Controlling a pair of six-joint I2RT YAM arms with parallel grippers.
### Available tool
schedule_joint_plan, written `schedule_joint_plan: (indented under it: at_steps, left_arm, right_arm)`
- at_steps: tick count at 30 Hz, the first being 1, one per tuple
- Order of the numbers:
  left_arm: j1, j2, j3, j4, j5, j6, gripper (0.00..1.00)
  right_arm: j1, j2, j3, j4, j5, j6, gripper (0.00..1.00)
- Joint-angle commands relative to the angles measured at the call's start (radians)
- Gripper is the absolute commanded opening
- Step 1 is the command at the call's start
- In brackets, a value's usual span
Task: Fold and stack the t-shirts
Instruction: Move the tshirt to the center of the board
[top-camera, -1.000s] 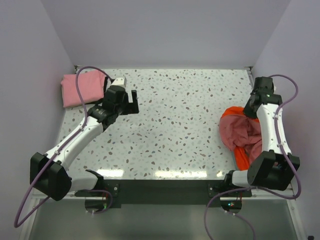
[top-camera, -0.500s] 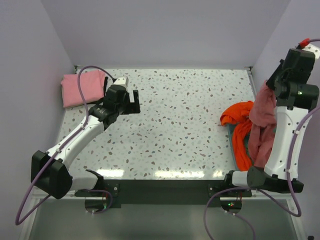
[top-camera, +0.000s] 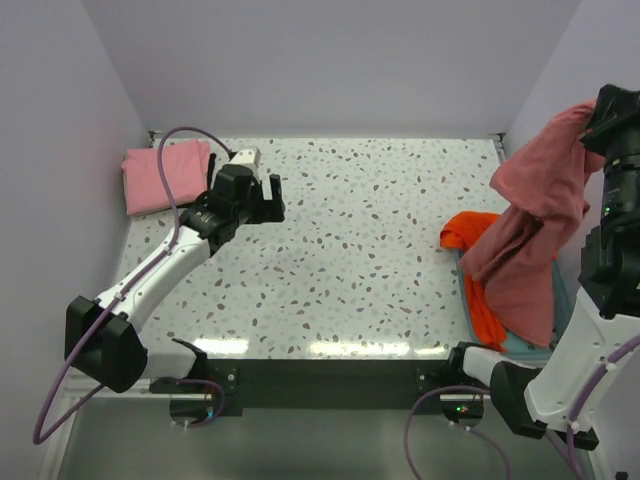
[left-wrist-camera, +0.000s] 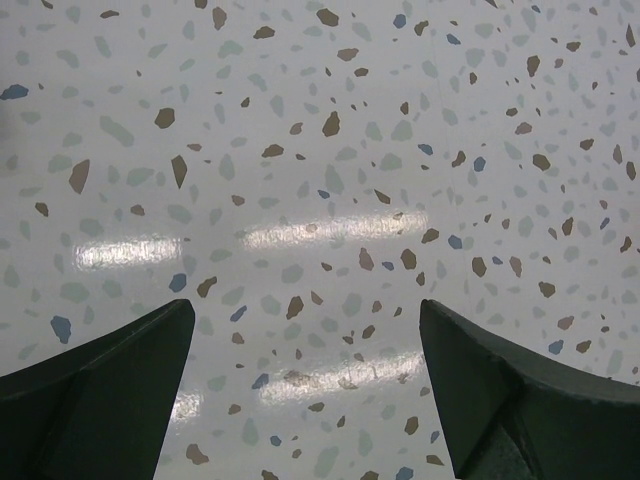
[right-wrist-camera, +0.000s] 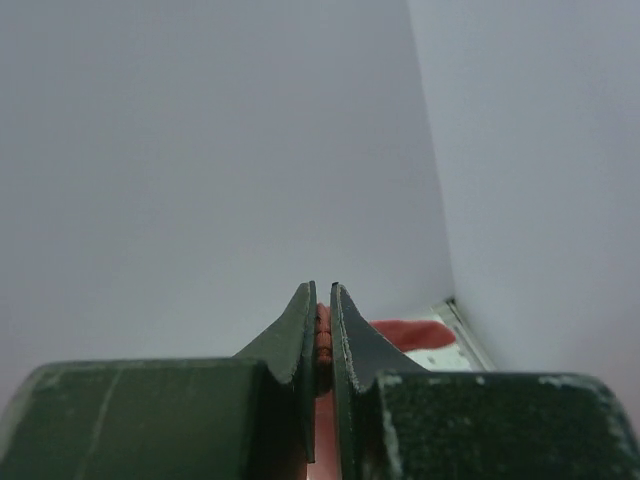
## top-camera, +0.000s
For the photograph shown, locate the dusty red t shirt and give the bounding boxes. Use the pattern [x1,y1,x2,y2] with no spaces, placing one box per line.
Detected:
[469,98,609,349]

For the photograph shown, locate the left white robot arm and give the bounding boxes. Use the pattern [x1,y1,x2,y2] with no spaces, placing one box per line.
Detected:
[65,163,285,393]

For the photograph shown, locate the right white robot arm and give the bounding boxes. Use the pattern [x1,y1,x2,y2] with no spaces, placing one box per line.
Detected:
[441,84,639,450]

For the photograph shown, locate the folded black t shirt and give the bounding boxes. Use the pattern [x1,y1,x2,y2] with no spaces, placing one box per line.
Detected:
[206,153,217,188]

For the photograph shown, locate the folded pink t shirt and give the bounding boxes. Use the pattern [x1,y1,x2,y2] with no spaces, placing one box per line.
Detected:
[122,140,212,217]

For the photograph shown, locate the orange t shirt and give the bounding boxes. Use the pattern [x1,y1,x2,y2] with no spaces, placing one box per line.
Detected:
[439,211,507,353]

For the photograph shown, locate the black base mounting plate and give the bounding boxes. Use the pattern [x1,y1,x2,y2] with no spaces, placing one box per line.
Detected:
[149,359,482,420]

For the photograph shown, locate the clear teal plastic bin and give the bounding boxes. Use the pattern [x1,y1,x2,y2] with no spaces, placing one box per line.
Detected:
[456,260,570,361]

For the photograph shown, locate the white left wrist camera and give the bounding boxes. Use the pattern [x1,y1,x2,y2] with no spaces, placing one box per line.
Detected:
[230,147,261,169]

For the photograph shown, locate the aluminium frame rail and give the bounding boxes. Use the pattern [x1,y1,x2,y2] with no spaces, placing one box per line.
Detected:
[62,372,171,401]

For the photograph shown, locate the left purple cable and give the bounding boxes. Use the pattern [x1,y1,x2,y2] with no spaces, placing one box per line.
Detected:
[33,127,239,444]

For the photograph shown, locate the purple cable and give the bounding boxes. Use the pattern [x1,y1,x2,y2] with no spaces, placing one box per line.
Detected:
[33,127,239,444]
[403,334,640,480]

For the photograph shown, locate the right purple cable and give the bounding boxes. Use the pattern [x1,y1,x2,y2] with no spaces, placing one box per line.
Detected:
[403,334,640,480]

